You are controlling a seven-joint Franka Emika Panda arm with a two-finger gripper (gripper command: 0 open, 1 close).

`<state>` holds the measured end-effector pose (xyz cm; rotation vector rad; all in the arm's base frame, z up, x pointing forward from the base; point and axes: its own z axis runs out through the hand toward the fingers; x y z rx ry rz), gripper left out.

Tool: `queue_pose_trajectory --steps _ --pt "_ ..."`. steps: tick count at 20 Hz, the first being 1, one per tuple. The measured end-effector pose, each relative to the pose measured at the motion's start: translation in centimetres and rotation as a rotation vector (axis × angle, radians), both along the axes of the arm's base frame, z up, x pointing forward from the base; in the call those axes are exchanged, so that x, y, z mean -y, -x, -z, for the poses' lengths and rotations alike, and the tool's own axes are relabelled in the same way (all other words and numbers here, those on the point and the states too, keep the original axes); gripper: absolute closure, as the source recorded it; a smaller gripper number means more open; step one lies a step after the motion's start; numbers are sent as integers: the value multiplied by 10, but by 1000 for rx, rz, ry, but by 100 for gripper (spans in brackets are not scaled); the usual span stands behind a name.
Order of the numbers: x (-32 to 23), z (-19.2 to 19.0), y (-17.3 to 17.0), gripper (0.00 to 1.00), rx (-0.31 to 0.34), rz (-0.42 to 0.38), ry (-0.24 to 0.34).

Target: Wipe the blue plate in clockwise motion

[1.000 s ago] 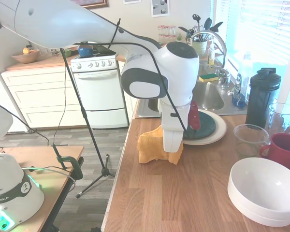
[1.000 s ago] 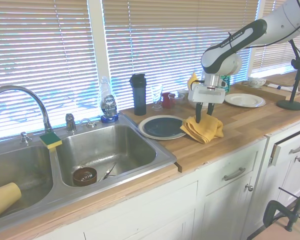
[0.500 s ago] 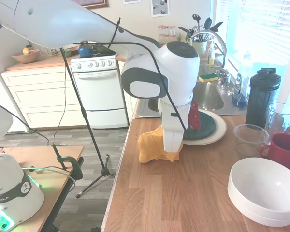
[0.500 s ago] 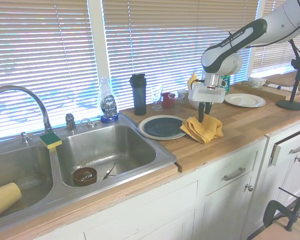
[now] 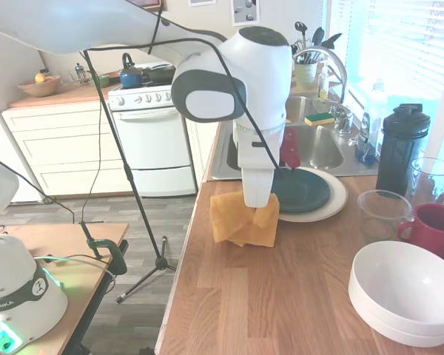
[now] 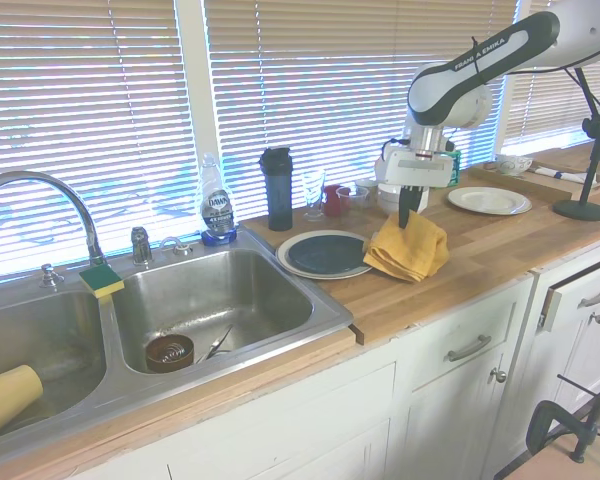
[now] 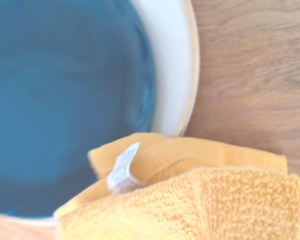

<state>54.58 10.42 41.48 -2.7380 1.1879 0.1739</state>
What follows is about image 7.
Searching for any yellow terry towel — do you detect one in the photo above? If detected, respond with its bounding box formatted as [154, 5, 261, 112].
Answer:
[53, 132, 300, 240]

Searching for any blue plate with white rim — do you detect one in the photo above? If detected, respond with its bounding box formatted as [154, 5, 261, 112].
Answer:
[0, 0, 200, 228]

